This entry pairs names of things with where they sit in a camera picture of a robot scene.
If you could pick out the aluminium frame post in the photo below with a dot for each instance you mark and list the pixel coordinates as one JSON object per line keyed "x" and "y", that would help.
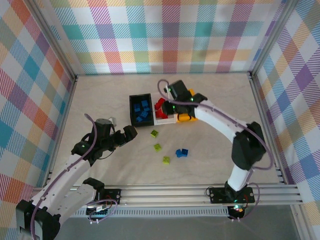
{"x": 272, "y": 37}
{"x": 52, "y": 37}

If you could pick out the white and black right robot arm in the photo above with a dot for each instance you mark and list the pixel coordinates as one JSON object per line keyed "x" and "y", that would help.
{"x": 240, "y": 180}

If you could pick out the controller board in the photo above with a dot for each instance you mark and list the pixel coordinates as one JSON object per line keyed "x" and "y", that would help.
{"x": 237, "y": 209}
{"x": 98, "y": 212}

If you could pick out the orange rectangular container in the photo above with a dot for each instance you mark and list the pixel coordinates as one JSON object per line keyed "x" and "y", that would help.
{"x": 187, "y": 118}

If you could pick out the left controller board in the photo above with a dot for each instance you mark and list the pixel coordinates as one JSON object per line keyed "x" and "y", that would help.
{"x": 98, "y": 212}

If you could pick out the aluminium side frame rail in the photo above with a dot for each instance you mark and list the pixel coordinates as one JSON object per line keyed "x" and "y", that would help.
{"x": 263, "y": 112}
{"x": 66, "y": 107}

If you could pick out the green lego brick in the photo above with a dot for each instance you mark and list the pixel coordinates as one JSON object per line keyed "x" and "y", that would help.
{"x": 155, "y": 133}
{"x": 157, "y": 147}
{"x": 166, "y": 160}

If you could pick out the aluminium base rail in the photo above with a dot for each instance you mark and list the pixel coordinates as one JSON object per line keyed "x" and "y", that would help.
{"x": 162, "y": 195}

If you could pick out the white rectangular container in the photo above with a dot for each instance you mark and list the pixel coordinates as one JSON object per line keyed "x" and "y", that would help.
{"x": 165, "y": 121}

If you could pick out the black rectangular container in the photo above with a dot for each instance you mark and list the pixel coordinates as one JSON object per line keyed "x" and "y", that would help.
{"x": 132, "y": 115}

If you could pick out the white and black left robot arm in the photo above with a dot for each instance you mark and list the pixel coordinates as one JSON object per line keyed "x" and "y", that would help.
{"x": 62, "y": 175}

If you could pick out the right controller board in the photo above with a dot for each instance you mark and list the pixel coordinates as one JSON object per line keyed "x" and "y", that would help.
{"x": 237, "y": 209}

